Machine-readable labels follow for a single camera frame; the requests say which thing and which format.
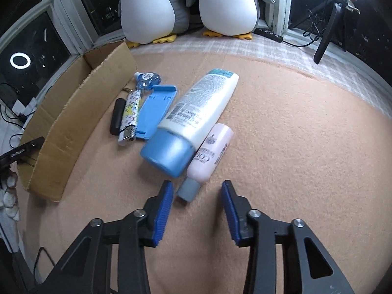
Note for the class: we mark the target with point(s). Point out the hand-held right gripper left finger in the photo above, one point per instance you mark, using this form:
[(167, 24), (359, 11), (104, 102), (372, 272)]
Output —
[(162, 214)]

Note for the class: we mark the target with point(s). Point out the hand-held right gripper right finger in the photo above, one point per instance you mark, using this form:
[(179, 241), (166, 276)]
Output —
[(231, 214)]

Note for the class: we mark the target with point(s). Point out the cardboard box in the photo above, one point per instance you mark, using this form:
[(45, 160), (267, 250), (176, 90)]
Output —
[(61, 128)]

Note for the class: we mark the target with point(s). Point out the small pink bottle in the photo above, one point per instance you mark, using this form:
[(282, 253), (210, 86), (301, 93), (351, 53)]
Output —
[(211, 150)]

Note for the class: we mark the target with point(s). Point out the patterned lighter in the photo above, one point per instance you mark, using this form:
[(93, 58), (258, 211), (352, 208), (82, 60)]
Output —
[(130, 116)]

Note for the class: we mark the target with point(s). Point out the black cylindrical stick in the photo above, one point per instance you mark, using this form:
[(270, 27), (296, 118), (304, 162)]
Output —
[(117, 116)]

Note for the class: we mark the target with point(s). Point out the white tube with blue cap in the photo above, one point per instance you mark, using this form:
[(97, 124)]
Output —
[(196, 104)]

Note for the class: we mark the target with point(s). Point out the white power strip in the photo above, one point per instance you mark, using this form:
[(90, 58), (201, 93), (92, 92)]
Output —
[(21, 107)]

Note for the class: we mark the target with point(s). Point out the blue phone stand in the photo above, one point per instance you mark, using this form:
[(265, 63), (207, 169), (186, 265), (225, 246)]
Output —
[(153, 110)]

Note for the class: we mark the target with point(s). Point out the clear blue sanitizer bottle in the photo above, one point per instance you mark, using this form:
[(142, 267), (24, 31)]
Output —
[(147, 79)]

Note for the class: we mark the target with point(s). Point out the checkered cloth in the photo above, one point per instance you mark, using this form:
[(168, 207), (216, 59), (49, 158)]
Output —
[(352, 67)]

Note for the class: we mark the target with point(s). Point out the large plush penguin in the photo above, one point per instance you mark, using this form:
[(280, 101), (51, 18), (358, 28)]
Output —
[(147, 12)]

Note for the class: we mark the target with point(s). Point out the small plush penguin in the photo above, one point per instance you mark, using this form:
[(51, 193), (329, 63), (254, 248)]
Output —
[(226, 6)]

